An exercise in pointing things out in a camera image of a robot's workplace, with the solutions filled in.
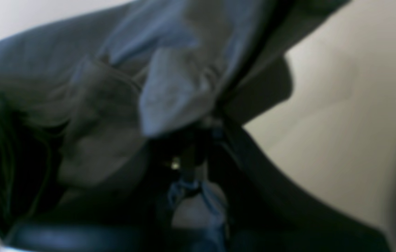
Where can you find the grey T-shirt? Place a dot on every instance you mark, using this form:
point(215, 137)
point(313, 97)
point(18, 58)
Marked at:
point(79, 96)

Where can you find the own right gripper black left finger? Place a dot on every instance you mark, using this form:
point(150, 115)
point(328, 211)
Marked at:
point(119, 214)

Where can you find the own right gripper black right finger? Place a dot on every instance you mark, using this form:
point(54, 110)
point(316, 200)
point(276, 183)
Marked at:
point(270, 213)

